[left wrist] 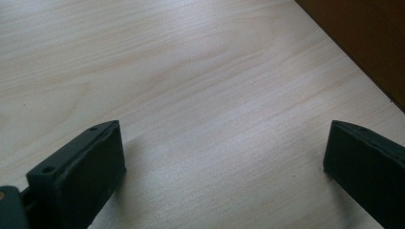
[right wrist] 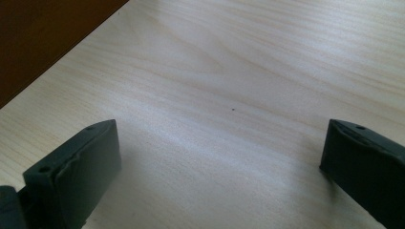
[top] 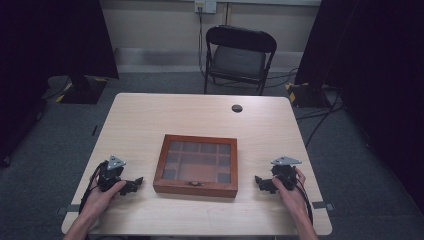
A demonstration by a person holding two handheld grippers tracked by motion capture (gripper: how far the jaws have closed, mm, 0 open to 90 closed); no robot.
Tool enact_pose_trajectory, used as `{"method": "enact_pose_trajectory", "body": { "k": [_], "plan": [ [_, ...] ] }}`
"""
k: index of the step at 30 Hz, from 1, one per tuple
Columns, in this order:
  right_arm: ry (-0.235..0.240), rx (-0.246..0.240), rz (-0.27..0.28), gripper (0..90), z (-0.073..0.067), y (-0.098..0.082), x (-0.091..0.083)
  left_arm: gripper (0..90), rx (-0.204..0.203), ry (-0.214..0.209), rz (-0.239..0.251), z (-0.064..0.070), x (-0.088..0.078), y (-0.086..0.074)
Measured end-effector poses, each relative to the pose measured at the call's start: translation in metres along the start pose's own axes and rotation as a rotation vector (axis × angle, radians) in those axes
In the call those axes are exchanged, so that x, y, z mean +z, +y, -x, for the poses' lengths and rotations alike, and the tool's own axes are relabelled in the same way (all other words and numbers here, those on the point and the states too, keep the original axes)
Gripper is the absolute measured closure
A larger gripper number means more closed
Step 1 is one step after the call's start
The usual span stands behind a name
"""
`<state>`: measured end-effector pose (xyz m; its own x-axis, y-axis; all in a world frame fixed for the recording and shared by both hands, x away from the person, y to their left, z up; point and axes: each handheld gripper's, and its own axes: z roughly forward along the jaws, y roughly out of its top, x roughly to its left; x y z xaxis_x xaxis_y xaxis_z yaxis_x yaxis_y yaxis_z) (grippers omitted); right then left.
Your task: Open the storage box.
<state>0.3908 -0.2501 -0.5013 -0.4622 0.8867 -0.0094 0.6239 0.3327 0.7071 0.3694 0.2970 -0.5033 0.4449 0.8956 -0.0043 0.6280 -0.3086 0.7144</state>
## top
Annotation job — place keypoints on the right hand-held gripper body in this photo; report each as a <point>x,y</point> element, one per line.
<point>283,173</point>

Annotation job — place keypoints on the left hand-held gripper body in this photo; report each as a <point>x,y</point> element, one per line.
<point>108,176</point>

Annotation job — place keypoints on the wooden box with glass lid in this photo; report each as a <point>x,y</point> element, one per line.
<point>196,190</point>

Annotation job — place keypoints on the person's left hand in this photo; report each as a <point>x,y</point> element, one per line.
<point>100,201</point>

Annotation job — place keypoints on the person's right hand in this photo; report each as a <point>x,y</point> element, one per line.
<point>295,200</point>

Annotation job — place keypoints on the small black floor object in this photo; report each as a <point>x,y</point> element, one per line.
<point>95,130</point>

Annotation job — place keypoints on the black stand base striped tape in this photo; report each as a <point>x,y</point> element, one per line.
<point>306,96</point>
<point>83,93</point>

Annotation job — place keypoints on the black folding chair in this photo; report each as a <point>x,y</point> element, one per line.
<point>238,60</point>

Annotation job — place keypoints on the black curtain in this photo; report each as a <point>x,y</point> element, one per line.
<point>380,83</point>
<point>40,50</point>

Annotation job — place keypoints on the white wall socket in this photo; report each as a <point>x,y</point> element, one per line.
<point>205,6</point>

